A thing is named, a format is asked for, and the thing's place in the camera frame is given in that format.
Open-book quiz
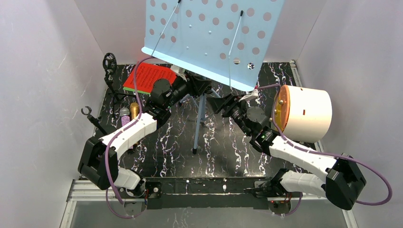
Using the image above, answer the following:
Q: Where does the red sheet music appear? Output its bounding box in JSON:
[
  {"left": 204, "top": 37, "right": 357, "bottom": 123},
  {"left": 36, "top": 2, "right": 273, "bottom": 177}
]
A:
[{"left": 136, "top": 63, "right": 176, "bottom": 95}]

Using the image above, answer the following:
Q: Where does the gold microphone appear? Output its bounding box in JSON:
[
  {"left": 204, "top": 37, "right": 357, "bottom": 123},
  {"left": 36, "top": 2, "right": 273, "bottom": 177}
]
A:
[{"left": 129, "top": 102, "right": 140, "bottom": 120}]

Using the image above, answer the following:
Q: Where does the grey tripod music stand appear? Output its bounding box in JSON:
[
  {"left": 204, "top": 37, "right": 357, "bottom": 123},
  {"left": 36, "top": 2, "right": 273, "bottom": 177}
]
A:
[{"left": 141, "top": 0, "right": 286, "bottom": 155}]

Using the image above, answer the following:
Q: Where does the green sheet music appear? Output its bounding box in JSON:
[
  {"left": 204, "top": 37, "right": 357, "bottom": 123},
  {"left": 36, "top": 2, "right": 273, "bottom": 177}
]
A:
[{"left": 123, "top": 87, "right": 154, "bottom": 95}]

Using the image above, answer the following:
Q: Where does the purple glitter microphone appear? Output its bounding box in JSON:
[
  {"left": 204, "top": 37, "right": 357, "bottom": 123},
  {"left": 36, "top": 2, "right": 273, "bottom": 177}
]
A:
[{"left": 119, "top": 107, "right": 131, "bottom": 127}]

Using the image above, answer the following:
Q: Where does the black tripod mic stand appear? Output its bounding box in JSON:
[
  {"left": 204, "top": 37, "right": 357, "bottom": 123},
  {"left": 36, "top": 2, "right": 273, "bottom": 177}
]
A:
[{"left": 102, "top": 52, "right": 135, "bottom": 104}]

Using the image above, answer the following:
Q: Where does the black round-base mic stand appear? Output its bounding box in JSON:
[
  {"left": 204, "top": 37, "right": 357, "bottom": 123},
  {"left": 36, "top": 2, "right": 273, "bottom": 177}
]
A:
[{"left": 81, "top": 106, "right": 107, "bottom": 135}]

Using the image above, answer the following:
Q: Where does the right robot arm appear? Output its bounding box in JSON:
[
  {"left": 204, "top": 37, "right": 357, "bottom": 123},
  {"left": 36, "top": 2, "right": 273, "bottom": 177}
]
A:
[{"left": 207, "top": 94, "right": 366, "bottom": 210}]

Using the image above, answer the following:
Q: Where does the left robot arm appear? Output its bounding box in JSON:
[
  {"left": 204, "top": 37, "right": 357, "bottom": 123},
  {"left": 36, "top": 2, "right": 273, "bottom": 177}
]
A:
[{"left": 77, "top": 76, "right": 211, "bottom": 190}]

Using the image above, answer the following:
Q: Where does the white drum orange head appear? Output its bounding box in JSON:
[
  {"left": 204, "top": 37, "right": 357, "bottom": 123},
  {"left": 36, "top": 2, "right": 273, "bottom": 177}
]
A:
[{"left": 274, "top": 85, "right": 332, "bottom": 143}]

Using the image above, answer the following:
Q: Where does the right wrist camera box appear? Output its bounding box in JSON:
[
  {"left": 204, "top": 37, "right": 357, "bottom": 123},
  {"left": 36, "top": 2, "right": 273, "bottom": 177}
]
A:
[{"left": 240, "top": 89, "right": 259, "bottom": 102}]

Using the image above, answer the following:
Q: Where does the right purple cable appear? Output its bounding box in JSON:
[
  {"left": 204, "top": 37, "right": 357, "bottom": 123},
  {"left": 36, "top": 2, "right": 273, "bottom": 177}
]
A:
[{"left": 255, "top": 83, "right": 393, "bottom": 218}]

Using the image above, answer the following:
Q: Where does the purple cable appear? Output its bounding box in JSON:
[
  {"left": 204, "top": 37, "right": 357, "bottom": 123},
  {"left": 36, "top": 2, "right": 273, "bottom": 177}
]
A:
[
  {"left": 105, "top": 57, "right": 158, "bottom": 220},
  {"left": 255, "top": 83, "right": 393, "bottom": 218}
]

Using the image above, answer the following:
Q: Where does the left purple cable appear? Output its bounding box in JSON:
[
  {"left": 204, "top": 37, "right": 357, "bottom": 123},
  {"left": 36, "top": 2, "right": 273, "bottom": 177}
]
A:
[{"left": 105, "top": 57, "right": 158, "bottom": 220}]

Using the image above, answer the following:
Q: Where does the aluminium base frame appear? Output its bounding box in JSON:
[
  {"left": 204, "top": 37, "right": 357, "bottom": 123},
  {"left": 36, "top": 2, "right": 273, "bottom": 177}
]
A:
[{"left": 60, "top": 177, "right": 357, "bottom": 228}]

